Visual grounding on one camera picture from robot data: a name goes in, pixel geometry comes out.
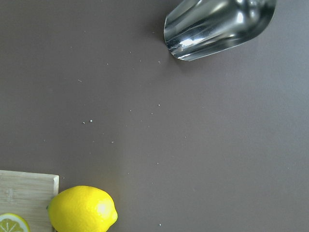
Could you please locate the steel scoop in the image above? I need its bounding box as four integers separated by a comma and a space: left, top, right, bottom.
164, 0, 277, 61

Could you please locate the yellow lemon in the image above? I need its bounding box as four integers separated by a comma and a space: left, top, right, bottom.
47, 186, 118, 232

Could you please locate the bamboo cutting board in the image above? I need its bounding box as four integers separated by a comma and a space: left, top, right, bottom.
0, 170, 59, 232

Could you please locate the lemon half slice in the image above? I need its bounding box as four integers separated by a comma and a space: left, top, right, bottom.
0, 213, 30, 232

